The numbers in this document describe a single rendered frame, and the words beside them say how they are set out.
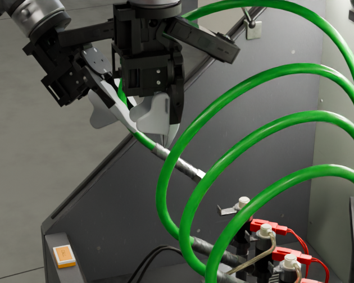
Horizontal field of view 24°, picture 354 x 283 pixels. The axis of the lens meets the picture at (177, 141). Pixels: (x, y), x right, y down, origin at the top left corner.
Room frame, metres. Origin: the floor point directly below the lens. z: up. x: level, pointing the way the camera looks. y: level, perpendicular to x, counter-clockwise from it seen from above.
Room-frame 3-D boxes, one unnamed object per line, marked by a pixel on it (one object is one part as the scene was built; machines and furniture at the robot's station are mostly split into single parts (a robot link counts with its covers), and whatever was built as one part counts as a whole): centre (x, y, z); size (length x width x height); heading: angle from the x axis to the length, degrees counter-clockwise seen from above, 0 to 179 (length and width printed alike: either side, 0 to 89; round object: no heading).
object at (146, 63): (1.03, 0.04, 1.40); 0.09 x 0.08 x 0.12; 108
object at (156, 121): (1.01, 0.03, 1.29); 0.06 x 0.03 x 0.09; 108
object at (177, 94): (1.01, 0.01, 1.34); 0.05 x 0.02 x 0.09; 18
